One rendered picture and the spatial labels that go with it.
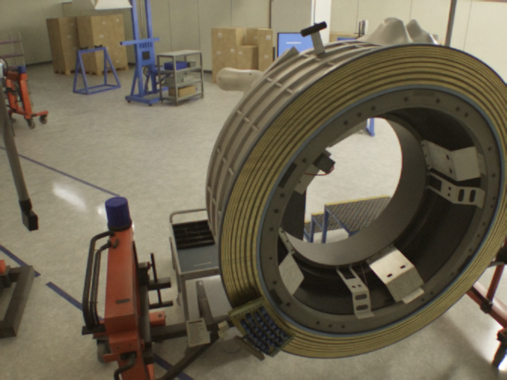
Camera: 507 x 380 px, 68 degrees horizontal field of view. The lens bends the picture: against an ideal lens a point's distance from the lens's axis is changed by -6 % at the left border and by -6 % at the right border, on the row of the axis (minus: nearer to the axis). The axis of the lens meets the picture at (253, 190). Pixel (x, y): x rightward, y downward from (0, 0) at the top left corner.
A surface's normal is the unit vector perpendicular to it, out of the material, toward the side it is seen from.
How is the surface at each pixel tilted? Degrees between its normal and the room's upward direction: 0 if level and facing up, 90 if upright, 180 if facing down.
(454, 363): 0
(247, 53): 90
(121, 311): 0
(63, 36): 90
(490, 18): 90
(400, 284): 61
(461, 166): 104
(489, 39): 90
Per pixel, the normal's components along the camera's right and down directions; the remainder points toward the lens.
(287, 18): -0.57, 0.36
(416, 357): 0.00, -0.90
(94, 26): 0.82, 0.25
